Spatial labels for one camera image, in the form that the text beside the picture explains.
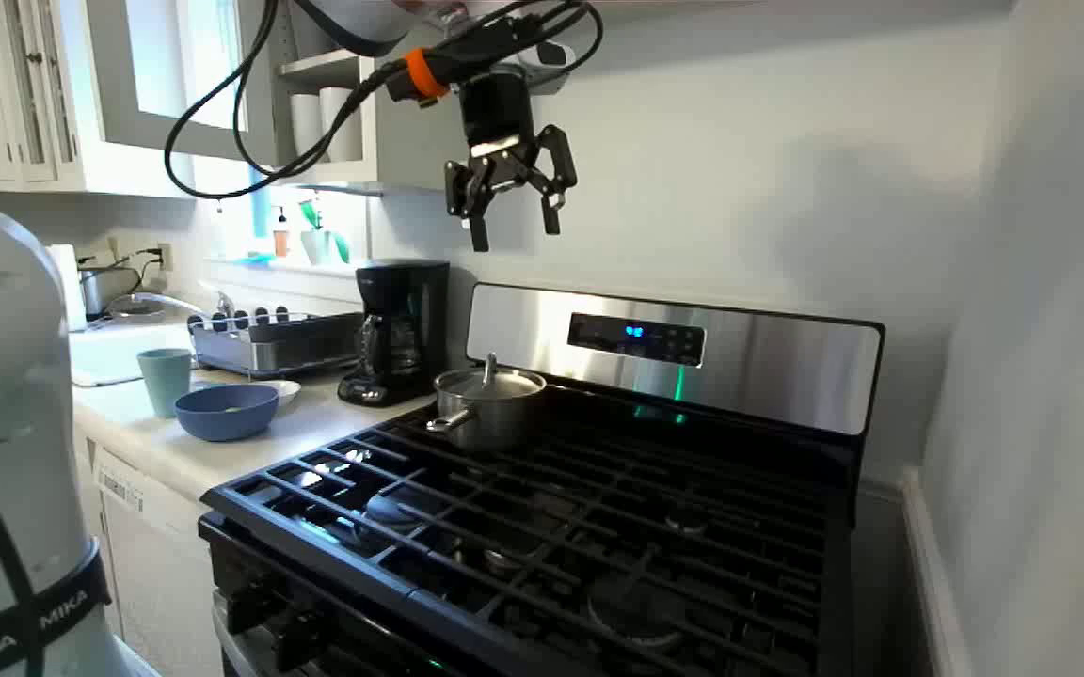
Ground white paper towel roll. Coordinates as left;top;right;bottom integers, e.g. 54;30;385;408
46;242;90;333

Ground white sink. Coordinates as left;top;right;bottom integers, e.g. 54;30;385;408
66;317;194;391

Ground grey window frame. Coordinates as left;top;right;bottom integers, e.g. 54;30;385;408
85;0;385;193

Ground blue bowl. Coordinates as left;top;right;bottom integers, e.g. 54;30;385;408
170;380;287;448

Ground white plate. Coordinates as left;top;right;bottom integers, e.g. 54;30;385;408
235;372;308;408

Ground toaster oven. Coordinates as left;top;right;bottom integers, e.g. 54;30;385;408
184;301;366;380

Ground teal cup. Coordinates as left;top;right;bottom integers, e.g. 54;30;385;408
136;344;198;420

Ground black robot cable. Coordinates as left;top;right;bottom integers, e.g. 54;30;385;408
161;0;611;203

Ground black coffee maker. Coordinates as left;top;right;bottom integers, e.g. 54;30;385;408
333;257;454;408

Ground steel pot with handle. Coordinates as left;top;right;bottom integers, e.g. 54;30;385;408
421;353;554;455

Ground green dish brush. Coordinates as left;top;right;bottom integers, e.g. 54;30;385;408
292;193;331;235

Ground white glass door cabinet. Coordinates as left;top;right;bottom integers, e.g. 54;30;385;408
0;0;101;199

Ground steel cooking pot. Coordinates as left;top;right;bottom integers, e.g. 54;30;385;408
76;260;145;321

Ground teal bottle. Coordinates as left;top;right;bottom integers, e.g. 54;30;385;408
249;185;278;260

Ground stainless steel gas stove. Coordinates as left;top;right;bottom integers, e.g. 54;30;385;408
194;279;889;677

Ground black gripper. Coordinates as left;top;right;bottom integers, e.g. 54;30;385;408
444;62;578;257

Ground grey wall shelf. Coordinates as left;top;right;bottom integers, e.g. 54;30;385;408
274;46;469;199

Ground white lower cabinet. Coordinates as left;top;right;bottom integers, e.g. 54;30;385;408
85;440;227;677

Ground white holder cup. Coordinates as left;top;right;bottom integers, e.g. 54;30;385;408
297;224;333;269

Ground orange cable fitting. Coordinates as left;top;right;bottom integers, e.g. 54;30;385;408
404;46;454;107

